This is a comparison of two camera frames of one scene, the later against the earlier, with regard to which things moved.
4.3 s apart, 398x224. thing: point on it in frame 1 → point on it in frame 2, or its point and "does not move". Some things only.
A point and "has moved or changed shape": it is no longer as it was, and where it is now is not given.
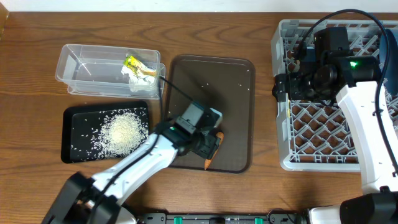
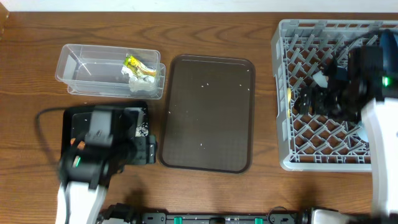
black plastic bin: [104, 132] does not move
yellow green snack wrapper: [137, 67] does not move
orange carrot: [221, 135] → [81, 145]
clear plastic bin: [97, 70] does not move
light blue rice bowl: [220, 117] has moved or changed shape
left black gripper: [212, 145] → [146, 149]
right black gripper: [293, 81] → [319, 96]
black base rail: [273, 217] does not move
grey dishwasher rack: [317, 135] does not move
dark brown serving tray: [227, 84] does not move
